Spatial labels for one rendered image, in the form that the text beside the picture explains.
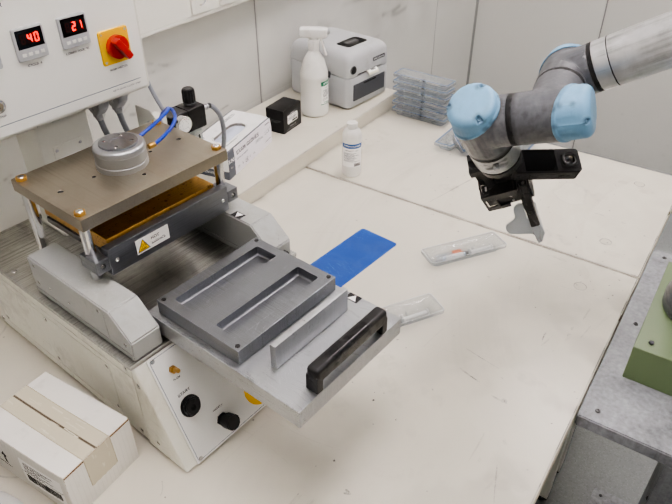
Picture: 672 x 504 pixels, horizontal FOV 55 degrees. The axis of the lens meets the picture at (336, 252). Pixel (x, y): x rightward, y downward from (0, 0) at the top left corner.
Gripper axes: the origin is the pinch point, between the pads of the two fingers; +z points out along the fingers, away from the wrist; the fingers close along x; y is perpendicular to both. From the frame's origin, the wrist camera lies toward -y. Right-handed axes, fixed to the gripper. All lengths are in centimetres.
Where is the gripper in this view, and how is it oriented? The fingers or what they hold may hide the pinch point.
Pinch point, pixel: (538, 204)
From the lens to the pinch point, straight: 123.9
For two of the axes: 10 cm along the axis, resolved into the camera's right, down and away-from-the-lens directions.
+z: 4.7, 3.6, 8.1
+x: 0.3, 9.1, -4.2
